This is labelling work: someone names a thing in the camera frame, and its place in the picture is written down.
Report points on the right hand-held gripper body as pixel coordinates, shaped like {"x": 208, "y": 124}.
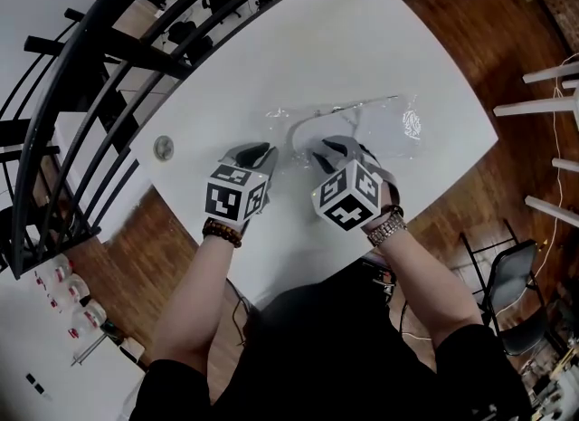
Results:
{"x": 348, "y": 197}

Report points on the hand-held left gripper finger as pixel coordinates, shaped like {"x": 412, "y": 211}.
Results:
{"x": 233, "y": 153}
{"x": 270, "y": 163}

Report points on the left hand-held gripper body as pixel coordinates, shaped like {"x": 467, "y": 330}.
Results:
{"x": 235, "y": 193}

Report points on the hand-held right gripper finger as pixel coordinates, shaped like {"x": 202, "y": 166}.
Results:
{"x": 357, "y": 147}
{"x": 316, "y": 163}

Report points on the clear plastic bag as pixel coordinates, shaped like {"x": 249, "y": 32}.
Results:
{"x": 384, "y": 138}

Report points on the person's left forearm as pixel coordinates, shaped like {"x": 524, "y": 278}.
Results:
{"x": 194, "y": 297}

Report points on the person's right forearm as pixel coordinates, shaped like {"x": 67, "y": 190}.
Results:
{"x": 425, "y": 288}

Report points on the silver metal wristwatch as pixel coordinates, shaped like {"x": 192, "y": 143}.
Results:
{"x": 384, "y": 229}

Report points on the white square table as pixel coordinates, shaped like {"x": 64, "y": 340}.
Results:
{"x": 316, "y": 48}

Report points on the person's black shirt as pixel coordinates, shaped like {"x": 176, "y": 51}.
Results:
{"x": 325, "y": 365}

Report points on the white side table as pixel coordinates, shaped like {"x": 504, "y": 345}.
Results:
{"x": 534, "y": 106}

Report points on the black folding chair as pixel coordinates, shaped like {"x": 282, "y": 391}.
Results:
{"x": 515, "y": 283}

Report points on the black metal railing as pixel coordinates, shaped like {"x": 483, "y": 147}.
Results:
{"x": 56, "y": 79}

